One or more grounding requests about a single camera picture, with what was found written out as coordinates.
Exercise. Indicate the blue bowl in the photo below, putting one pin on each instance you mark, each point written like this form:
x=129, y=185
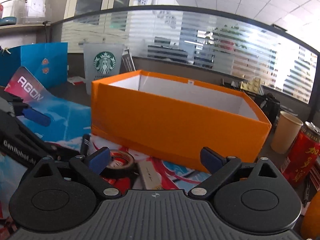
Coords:
x=7, y=21

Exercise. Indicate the pile of red striped packets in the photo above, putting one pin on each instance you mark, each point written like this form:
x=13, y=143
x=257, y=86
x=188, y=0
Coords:
x=316, y=177

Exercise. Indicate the printed desk mat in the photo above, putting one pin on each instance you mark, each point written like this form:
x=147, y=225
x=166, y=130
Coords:
x=70, y=120

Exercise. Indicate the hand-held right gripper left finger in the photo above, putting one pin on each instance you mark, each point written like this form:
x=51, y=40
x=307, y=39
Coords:
x=100, y=160

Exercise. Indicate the black mesh desk organizer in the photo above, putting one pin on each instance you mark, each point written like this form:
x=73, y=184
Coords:
x=270, y=105

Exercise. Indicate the orange object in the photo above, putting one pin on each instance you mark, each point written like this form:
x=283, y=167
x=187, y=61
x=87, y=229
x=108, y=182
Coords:
x=312, y=220

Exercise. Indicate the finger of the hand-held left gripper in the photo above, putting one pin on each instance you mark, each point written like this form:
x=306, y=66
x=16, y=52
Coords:
x=37, y=117
x=62, y=152

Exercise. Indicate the red white card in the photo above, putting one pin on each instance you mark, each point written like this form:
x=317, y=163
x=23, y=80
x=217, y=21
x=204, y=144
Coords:
x=76, y=80

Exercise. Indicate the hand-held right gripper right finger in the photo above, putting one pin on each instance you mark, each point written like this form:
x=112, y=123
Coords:
x=212, y=160

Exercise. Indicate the gold tube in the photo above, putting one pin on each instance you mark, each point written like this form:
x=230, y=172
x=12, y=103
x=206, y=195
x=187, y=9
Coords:
x=150, y=175

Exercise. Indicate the black marker blue cap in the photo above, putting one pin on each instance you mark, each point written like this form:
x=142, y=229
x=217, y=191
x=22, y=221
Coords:
x=85, y=142

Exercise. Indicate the yellow toy brick plate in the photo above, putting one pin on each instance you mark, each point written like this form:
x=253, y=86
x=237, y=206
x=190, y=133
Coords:
x=252, y=85

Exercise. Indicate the frosted plastic cup green logo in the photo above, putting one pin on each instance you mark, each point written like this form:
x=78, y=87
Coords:
x=103, y=62

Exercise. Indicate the black tape roll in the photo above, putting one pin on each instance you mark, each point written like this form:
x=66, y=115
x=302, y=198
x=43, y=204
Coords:
x=120, y=171

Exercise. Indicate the red drink can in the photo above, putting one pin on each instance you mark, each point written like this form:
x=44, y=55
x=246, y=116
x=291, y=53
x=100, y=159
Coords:
x=303, y=160

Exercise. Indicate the black pen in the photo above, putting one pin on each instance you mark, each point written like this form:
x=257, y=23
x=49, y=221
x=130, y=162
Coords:
x=306, y=192

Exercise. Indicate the clear acrylic holder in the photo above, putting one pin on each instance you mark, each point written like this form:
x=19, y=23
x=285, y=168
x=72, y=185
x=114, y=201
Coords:
x=32, y=5

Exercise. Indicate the blue paper bag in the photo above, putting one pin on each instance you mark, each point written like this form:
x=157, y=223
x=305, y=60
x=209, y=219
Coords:
x=50, y=60

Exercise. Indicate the brown paper cup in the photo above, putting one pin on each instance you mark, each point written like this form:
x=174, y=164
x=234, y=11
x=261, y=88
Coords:
x=285, y=135

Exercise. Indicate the orange cardboard box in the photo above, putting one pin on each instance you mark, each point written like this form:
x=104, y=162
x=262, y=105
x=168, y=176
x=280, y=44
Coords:
x=175, y=125

